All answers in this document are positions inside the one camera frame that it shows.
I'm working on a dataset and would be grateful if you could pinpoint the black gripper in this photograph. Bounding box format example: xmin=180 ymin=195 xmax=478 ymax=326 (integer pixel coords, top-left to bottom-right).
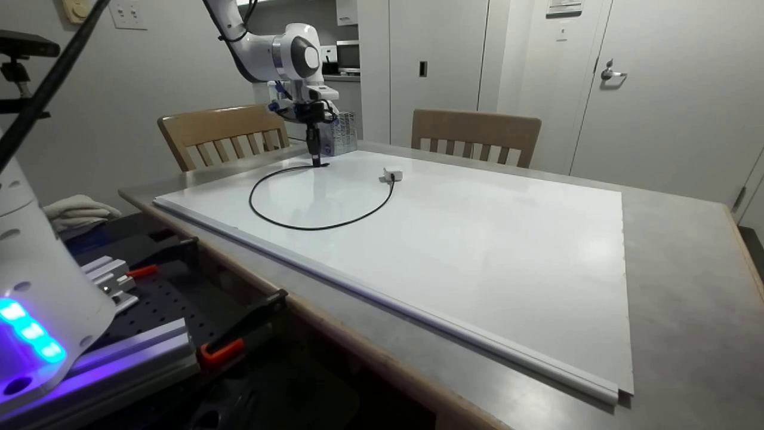
xmin=295 ymin=100 xmax=336 ymax=168

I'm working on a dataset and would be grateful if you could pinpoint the black charger cable white plug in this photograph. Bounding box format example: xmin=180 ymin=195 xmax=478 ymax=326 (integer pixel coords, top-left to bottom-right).
xmin=246 ymin=164 xmax=402 ymax=232

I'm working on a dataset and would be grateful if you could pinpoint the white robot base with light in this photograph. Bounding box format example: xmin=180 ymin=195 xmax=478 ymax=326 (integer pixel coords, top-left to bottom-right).
xmin=0 ymin=160 xmax=116 ymax=420

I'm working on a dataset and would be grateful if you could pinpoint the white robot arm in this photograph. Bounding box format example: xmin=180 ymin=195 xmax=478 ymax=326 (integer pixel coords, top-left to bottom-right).
xmin=202 ymin=0 xmax=339 ymax=168

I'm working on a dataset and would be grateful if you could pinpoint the light wooden chair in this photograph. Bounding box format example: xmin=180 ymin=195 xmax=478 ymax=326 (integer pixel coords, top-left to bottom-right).
xmin=156 ymin=105 xmax=289 ymax=173

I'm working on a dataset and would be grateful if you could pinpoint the wooden chair near tissue box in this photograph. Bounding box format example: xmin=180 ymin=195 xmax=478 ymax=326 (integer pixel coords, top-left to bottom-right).
xmin=411 ymin=110 xmax=542 ymax=168

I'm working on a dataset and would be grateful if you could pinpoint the orange black clamp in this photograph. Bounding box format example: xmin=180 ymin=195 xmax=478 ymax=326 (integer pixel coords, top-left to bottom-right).
xmin=195 ymin=290 xmax=287 ymax=371

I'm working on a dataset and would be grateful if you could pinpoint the large white board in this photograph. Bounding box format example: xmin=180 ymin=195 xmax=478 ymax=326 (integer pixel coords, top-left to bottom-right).
xmin=154 ymin=150 xmax=634 ymax=401

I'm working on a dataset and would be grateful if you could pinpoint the white wall switch plate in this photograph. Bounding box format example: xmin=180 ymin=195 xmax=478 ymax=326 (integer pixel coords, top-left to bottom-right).
xmin=110 ymin=0 xmax=148 ymax=31

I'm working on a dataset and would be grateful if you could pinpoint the aluminium rail frame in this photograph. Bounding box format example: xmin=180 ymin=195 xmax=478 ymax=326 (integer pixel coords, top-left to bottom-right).
xmin=50 ymin=257 xmax=198 ymax=405

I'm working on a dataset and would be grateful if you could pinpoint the silver door handle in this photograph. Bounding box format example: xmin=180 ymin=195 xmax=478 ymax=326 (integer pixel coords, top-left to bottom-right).
xmin=599 ymin=63 xmax=627 ymax=92

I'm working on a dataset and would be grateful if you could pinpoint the black camera on stand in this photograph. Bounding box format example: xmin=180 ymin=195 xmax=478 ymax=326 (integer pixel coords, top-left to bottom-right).
xmin=0 ymin=29 xmax=62 ymax=115

